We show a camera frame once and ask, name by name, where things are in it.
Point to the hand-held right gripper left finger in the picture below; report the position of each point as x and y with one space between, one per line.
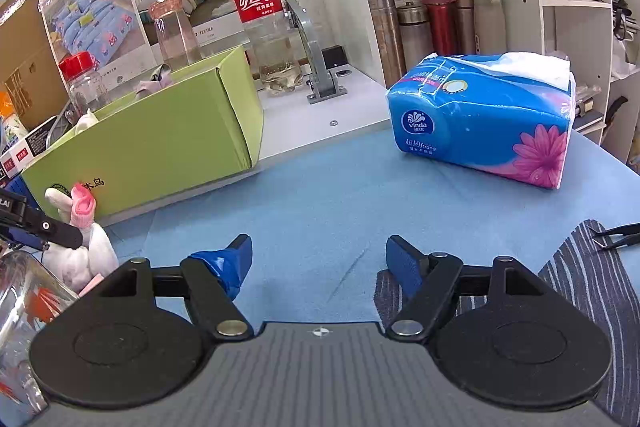
230 263

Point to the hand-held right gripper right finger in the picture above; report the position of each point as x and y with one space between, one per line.
405 262

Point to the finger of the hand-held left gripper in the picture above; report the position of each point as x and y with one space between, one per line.
55 231

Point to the white pink plush toy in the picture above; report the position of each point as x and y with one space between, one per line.
90 252

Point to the small white plush toy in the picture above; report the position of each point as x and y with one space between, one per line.
86 121

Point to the green cardboard box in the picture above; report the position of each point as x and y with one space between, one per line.
150 147

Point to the purple plush toy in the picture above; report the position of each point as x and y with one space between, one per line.
155 79

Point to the black white small box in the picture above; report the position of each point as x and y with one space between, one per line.
30 147

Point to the orange blue bag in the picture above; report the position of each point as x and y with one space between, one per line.
11 122

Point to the blue printed tablecloth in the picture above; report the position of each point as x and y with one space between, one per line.
325 197

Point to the brown cardboard box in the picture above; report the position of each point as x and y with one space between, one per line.
25 72

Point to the red lid clear jar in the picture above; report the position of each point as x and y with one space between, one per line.
85 84

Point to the blue tissue pack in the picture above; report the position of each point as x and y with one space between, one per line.
475 122

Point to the black tweezers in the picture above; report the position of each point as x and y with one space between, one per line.
617 234

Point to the black socket box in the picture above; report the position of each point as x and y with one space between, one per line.
336 57

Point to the short steel thermos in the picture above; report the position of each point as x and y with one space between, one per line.
415 37

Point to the pink lid glass jar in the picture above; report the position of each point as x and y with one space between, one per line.
175 34

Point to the red label cola bottle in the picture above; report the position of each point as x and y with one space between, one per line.
262 22

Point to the slim beige thermos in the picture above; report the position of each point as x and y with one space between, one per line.
465 24

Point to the grey beige thermos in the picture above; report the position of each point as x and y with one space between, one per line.
490 19

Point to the grey metal bracket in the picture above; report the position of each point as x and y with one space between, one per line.
317 57

